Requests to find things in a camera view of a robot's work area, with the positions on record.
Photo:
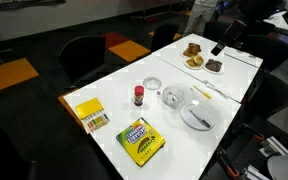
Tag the red capped small bottle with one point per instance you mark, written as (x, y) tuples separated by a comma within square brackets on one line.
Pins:
[(139, 97)]

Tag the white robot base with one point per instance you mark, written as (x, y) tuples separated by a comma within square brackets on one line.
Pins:
[(285, 166)]

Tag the clear glass bowl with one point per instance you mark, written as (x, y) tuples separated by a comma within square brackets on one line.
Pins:
[(173, 96)]

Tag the yellow crayola crayon box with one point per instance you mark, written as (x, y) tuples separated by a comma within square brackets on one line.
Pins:
[(140, 141)]

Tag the white round plate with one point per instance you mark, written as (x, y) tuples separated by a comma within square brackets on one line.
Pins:
[(192, 121)]

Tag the open yellow marker set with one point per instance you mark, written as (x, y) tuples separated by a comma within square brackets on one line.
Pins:
[(90, 111)]

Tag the yellow bread rolls plate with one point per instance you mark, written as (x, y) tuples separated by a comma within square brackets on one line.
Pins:
[(195, 62)]

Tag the black office chair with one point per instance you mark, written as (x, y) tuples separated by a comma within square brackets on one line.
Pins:
[(270, 50), (24, 163), (270, 95), (82, 58), (164, 35)]

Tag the grey black knife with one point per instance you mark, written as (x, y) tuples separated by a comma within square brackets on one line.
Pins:
[(200, 118)]

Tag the brown muffin pile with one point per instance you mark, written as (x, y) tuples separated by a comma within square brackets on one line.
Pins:
[(192, 49)]

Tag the white plastic fork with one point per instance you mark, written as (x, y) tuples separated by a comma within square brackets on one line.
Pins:
[(216, 88)]

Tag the chocolate donuts plate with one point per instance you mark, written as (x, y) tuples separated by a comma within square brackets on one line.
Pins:
[(213, 65)]

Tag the black smartphone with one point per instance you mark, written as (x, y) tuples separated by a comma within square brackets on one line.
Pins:
[(218, 48)]

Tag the person legs grey trousers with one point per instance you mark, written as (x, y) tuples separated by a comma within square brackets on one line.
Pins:
[(199, 16)]

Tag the orange black clamp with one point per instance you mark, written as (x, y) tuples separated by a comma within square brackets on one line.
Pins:
[(229, 165)]

